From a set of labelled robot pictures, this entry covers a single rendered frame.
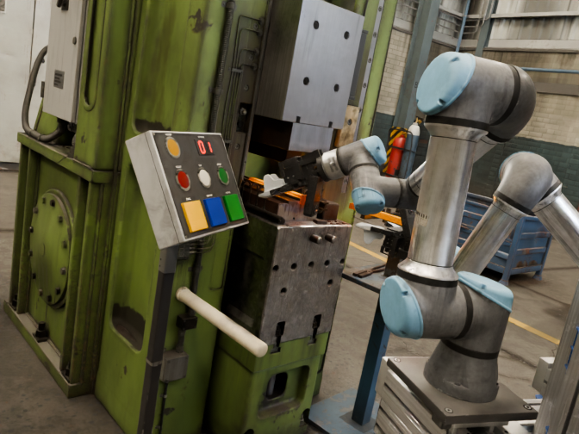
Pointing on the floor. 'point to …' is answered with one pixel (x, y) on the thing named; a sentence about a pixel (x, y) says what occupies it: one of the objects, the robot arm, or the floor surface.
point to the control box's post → (167, 263)
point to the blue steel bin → (538, 244)
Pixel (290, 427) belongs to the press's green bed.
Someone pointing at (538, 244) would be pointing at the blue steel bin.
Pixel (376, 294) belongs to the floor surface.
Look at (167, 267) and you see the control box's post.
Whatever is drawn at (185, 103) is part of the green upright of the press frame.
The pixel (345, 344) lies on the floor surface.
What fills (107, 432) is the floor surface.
